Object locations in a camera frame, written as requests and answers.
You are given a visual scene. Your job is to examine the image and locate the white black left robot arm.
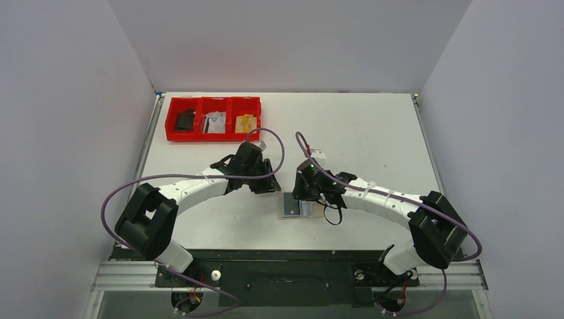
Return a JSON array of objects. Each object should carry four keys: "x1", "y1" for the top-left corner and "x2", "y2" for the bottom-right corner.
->
[{"x1": 114, "y1": 142, "x2": 281, "y2": 272}]

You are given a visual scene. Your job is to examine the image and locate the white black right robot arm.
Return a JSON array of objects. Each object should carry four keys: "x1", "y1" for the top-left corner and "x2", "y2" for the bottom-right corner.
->
[{"x1": 292, "y1": 159, "x2": 468, "y2": 275}]

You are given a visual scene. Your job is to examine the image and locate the yellow cards in bin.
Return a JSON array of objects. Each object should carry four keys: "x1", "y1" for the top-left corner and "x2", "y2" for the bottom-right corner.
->
[{"x1": 234, "y1": 114, "x2": 257, "y2": 134}]

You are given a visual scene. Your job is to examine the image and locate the white cards in bin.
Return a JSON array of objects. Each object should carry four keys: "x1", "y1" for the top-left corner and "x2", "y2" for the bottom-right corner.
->
[{"x1": 202, "y1": 112, "x2": 226, "y2": 134}]

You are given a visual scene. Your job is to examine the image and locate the black cards in bin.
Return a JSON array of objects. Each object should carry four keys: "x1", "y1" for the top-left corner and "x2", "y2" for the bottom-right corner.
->
[{"x1": 174, "y1": 110, "x2": 196, "y2": 132}]

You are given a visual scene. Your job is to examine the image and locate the red three-compartment bin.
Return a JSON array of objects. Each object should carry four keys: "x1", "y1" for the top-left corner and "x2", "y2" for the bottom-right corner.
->
[{"x1": 165, "y1": 96, "x2": 261, "y2": 142}]

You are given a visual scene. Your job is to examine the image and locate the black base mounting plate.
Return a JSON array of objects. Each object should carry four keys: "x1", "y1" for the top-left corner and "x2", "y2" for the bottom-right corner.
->
[{"x1": 154, "y1": 249, "x2": 420, "y2": 309}]

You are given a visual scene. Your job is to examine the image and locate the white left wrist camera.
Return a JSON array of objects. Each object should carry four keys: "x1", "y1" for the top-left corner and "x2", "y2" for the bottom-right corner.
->
[{"x1": 250, "y1": 140, "x2": 267, "y2": 152}]

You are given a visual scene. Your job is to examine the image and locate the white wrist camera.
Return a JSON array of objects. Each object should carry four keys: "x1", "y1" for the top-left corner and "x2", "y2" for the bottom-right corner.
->
[
  {"x1": 310, "y1": 149, "x2": 327, "y2": 165},
  {"x1": 250, "y1": 140, "x2": 267, "y2": 152}
]

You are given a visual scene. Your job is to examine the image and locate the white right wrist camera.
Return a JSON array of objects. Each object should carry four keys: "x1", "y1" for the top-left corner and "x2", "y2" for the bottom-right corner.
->
[{"x1": 310, "y1": 149, "x2": 327, "y2": 165}]

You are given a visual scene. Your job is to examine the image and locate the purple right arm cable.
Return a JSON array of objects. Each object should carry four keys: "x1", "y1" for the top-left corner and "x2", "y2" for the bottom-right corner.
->
[{"x1": 295, "y1": 131, "x2": 483, "y2": 263}]

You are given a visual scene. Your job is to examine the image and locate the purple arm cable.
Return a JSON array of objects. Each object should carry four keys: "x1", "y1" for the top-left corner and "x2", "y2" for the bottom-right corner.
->
[
  {"x1": 295, "y1": 131, "x2": 483, "y2": 263},
  {"x1": 101, "y1": 128, "x2": 286, "y2": 252}
]

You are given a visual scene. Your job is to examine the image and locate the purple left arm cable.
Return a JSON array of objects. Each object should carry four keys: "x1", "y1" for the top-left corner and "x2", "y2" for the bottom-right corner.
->
[{"x1": 101, "y1": 128, "x2": 286, "y2": 252}]

